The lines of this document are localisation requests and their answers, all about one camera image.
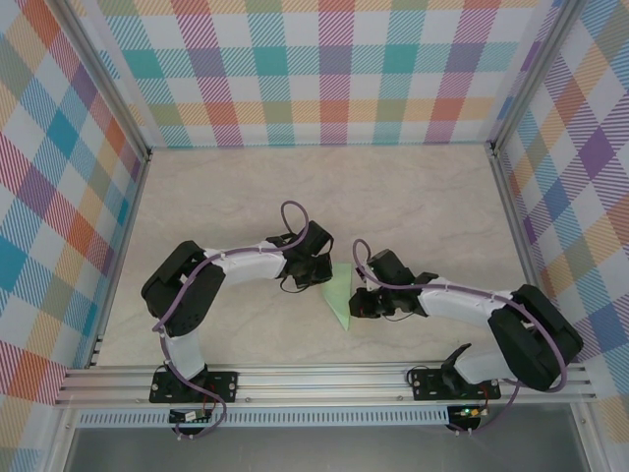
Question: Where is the thin black left gripper wire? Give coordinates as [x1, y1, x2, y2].
[278, 275, 309, 295]

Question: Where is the aluminium frame leg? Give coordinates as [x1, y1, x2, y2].
[43, 407, 83, 472]
[569, 403, 606, 472]

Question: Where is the aluminium mounting rail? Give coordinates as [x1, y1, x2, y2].
[52, 361, 600, 408]

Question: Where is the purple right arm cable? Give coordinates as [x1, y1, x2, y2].
[352, 238, 571, 438]

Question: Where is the aluminium side rail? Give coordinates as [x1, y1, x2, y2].
[488, 142, 566, 365]
[86, 147, 153, 370]

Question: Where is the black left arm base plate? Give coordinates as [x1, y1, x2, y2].
[148, 371, 240, 405]

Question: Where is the light green paper sheet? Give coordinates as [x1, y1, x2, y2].
[319, 263, 356, 331]

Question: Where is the slotted grey cable duct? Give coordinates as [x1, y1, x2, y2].
[76, 410, 451, 428]

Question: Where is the black left circuit board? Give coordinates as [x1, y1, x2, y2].
[169, 409, 212, 425]

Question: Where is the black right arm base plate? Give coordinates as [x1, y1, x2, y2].
[411, 368, 502, 402]

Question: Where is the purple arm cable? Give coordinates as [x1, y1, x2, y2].
[352, 238, 571, 438]
[153, 200, 311, 440]

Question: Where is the grey metal panel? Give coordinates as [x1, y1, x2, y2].
[62, 426, 591, 472]

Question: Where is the aluminium frame post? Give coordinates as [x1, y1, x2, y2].
[51, 0, 153, 161]
[488, 0, 589, 156]

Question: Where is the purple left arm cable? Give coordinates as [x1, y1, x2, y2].
[153, 200, 311, 440]

